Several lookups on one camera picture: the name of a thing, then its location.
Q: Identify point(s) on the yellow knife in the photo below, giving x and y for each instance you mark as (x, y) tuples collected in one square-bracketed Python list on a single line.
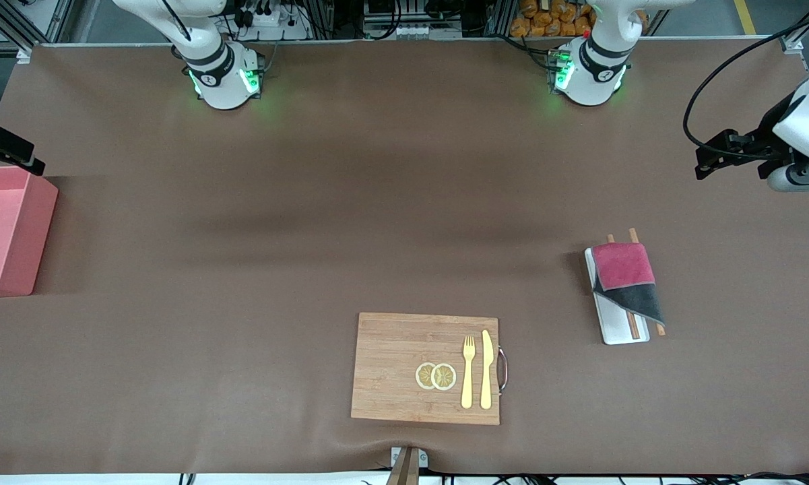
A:
[(486, 370)]

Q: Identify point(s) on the lemon slice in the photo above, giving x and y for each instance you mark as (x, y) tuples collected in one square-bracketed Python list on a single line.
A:
[(423, 375), (445, 376)]

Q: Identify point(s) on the white power strip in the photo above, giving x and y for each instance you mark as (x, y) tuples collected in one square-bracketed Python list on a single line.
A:
[(417, 31), (269, 20)]

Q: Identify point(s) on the aluminium frame post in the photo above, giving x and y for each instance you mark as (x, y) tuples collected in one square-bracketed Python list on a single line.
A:
[(805, 27), (13, 27)]

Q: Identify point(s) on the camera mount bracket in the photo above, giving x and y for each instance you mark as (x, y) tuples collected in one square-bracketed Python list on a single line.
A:
[(409, 471)]

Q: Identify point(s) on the yellow fork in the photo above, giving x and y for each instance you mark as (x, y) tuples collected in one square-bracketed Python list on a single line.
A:
[(468, 384)]

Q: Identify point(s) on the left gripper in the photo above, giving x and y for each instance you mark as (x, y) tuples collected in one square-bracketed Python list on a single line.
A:
[(762, 143)]

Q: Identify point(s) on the pink plastic bin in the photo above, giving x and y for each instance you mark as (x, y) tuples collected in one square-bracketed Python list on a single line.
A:
[(3, 229)]

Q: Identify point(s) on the red and grey cloth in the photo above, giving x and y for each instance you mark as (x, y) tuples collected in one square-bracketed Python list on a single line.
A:
[(623, 269)]

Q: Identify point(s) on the wooden cutting board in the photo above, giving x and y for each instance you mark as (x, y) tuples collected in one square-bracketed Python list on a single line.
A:
[(391, 364)]

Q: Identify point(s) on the white rectangular tray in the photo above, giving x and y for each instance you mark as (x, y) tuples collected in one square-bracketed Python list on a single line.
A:
[(613, 327)]

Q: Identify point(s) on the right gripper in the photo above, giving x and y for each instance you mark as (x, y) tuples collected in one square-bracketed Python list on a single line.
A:
[(0, 145)]

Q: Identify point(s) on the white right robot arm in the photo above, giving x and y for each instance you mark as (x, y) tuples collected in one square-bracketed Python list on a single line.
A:
[(219, 74)]

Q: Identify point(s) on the pile of orange items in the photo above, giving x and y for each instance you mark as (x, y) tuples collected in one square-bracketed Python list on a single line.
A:
[(545, 20)]

